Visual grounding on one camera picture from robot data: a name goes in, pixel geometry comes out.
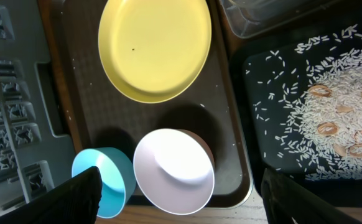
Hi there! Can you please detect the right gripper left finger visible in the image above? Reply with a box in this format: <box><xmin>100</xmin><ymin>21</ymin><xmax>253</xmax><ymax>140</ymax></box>
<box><xmin>0</xmin><ymin>166</ymin><xmax>103</xmax><ymax>224</ymax></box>

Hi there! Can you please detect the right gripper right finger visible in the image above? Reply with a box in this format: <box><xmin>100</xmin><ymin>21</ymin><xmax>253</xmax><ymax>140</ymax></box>
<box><xmin>261</xmin><ymin>169</ymin><xmax>359</xmax><ymax>224</ymax></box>

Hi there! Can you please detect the light blue bowl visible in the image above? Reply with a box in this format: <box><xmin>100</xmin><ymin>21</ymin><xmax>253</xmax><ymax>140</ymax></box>
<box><xmin>72</xmin><ymin>147</ymin><xmax>136</xmax><ymax>218</ymax></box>

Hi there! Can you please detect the pink bowl with rice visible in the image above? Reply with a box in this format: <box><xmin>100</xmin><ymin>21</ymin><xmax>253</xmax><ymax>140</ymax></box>
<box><xmin>133</xmin><ymin>128</ymin><xmax>215</xmax><ymax>215</ymax></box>

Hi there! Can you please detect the yellow plate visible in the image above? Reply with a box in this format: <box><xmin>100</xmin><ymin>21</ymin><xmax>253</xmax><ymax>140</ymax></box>
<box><xmin>98</xmin><ymin>0</ymin><xmax>212</xmax><ymax>103</ymax></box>

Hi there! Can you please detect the grey dishwasher rack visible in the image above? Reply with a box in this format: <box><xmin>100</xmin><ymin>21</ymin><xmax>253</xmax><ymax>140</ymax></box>
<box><xmin>0</xmin><ymin>0</ymin><xmax>75</xmax><ymax>216</ymax></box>

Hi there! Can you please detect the dark brown serving tray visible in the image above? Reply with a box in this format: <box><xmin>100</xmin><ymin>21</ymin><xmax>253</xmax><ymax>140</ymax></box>
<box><xmin>38</xmin><ymin>1</ymin><xmax>253</xmax><ymax>208</ymax></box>

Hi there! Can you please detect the spilled rice pile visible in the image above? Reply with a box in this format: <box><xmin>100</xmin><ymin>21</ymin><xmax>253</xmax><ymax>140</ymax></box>
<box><xmin>243</xmin><ymin>22</ymin><xmax>362</xmax><ymax>181</ymax></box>

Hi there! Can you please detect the black tray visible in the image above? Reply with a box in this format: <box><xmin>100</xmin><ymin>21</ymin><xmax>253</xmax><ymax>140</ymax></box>
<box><xmin>230</xmin><ymin>9</ymin><xmax>362</xmax><ymax>207</ymax></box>

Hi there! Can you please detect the clear plastic bin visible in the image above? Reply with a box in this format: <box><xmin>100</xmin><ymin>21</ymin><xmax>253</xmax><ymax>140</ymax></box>
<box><xmin>220</xmin><ymin>0</ymin><xmax>339</xmax><ymax>39</ymax></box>

